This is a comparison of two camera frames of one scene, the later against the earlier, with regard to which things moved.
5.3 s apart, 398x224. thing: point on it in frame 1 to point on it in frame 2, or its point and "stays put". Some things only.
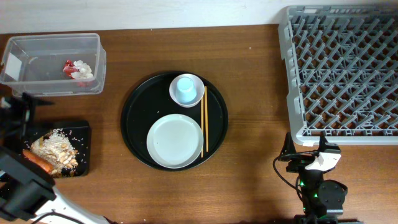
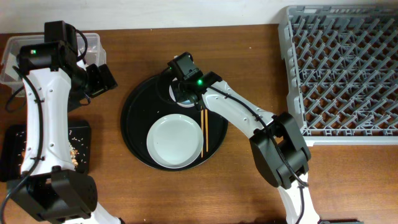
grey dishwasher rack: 341,68 stays put
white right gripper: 288,146 to 180,85
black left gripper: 26,107 to 102,84
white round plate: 175,141 stays put
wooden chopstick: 202,124 stays put
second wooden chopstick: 206,116 stays put
